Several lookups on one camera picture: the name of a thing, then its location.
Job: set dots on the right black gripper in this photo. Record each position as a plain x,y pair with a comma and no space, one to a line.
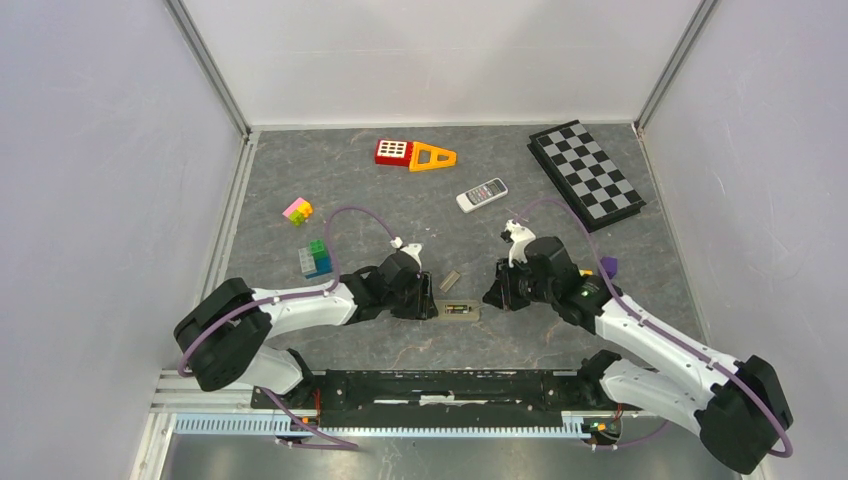
500,293

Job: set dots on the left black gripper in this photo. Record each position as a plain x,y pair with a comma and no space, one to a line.
423,307

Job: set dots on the battery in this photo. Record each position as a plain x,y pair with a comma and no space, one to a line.
458,309

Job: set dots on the beige battery cover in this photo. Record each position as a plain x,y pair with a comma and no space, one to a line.
450,279

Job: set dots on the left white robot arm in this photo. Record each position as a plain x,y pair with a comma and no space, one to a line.
223,338

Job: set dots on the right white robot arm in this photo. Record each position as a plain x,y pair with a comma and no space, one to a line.
737,408

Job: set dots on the white remote control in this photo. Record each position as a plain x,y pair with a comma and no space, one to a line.
481,195

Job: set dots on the purple cube block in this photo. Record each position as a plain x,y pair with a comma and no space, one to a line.
610,266

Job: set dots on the green blue grey blocks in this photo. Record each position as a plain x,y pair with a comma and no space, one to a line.
314,259

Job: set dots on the black grey chessboard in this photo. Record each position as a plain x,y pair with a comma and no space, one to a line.
585,175

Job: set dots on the orange triangular toy block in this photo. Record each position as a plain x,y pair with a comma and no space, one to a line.
427,157

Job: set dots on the red white window block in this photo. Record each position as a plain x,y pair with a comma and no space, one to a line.
393,153

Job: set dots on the pink yellow green blocks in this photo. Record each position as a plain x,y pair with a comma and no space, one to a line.
298,211

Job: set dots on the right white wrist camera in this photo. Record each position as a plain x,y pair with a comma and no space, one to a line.
519,237

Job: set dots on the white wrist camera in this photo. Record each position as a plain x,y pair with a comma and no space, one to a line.
412,250
519,237

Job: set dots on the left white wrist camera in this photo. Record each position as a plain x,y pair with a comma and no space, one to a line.
412,250

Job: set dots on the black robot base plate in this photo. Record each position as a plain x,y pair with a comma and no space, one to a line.
448,398

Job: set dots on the white slotted cable duct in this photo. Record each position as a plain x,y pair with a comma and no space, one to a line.
281,425

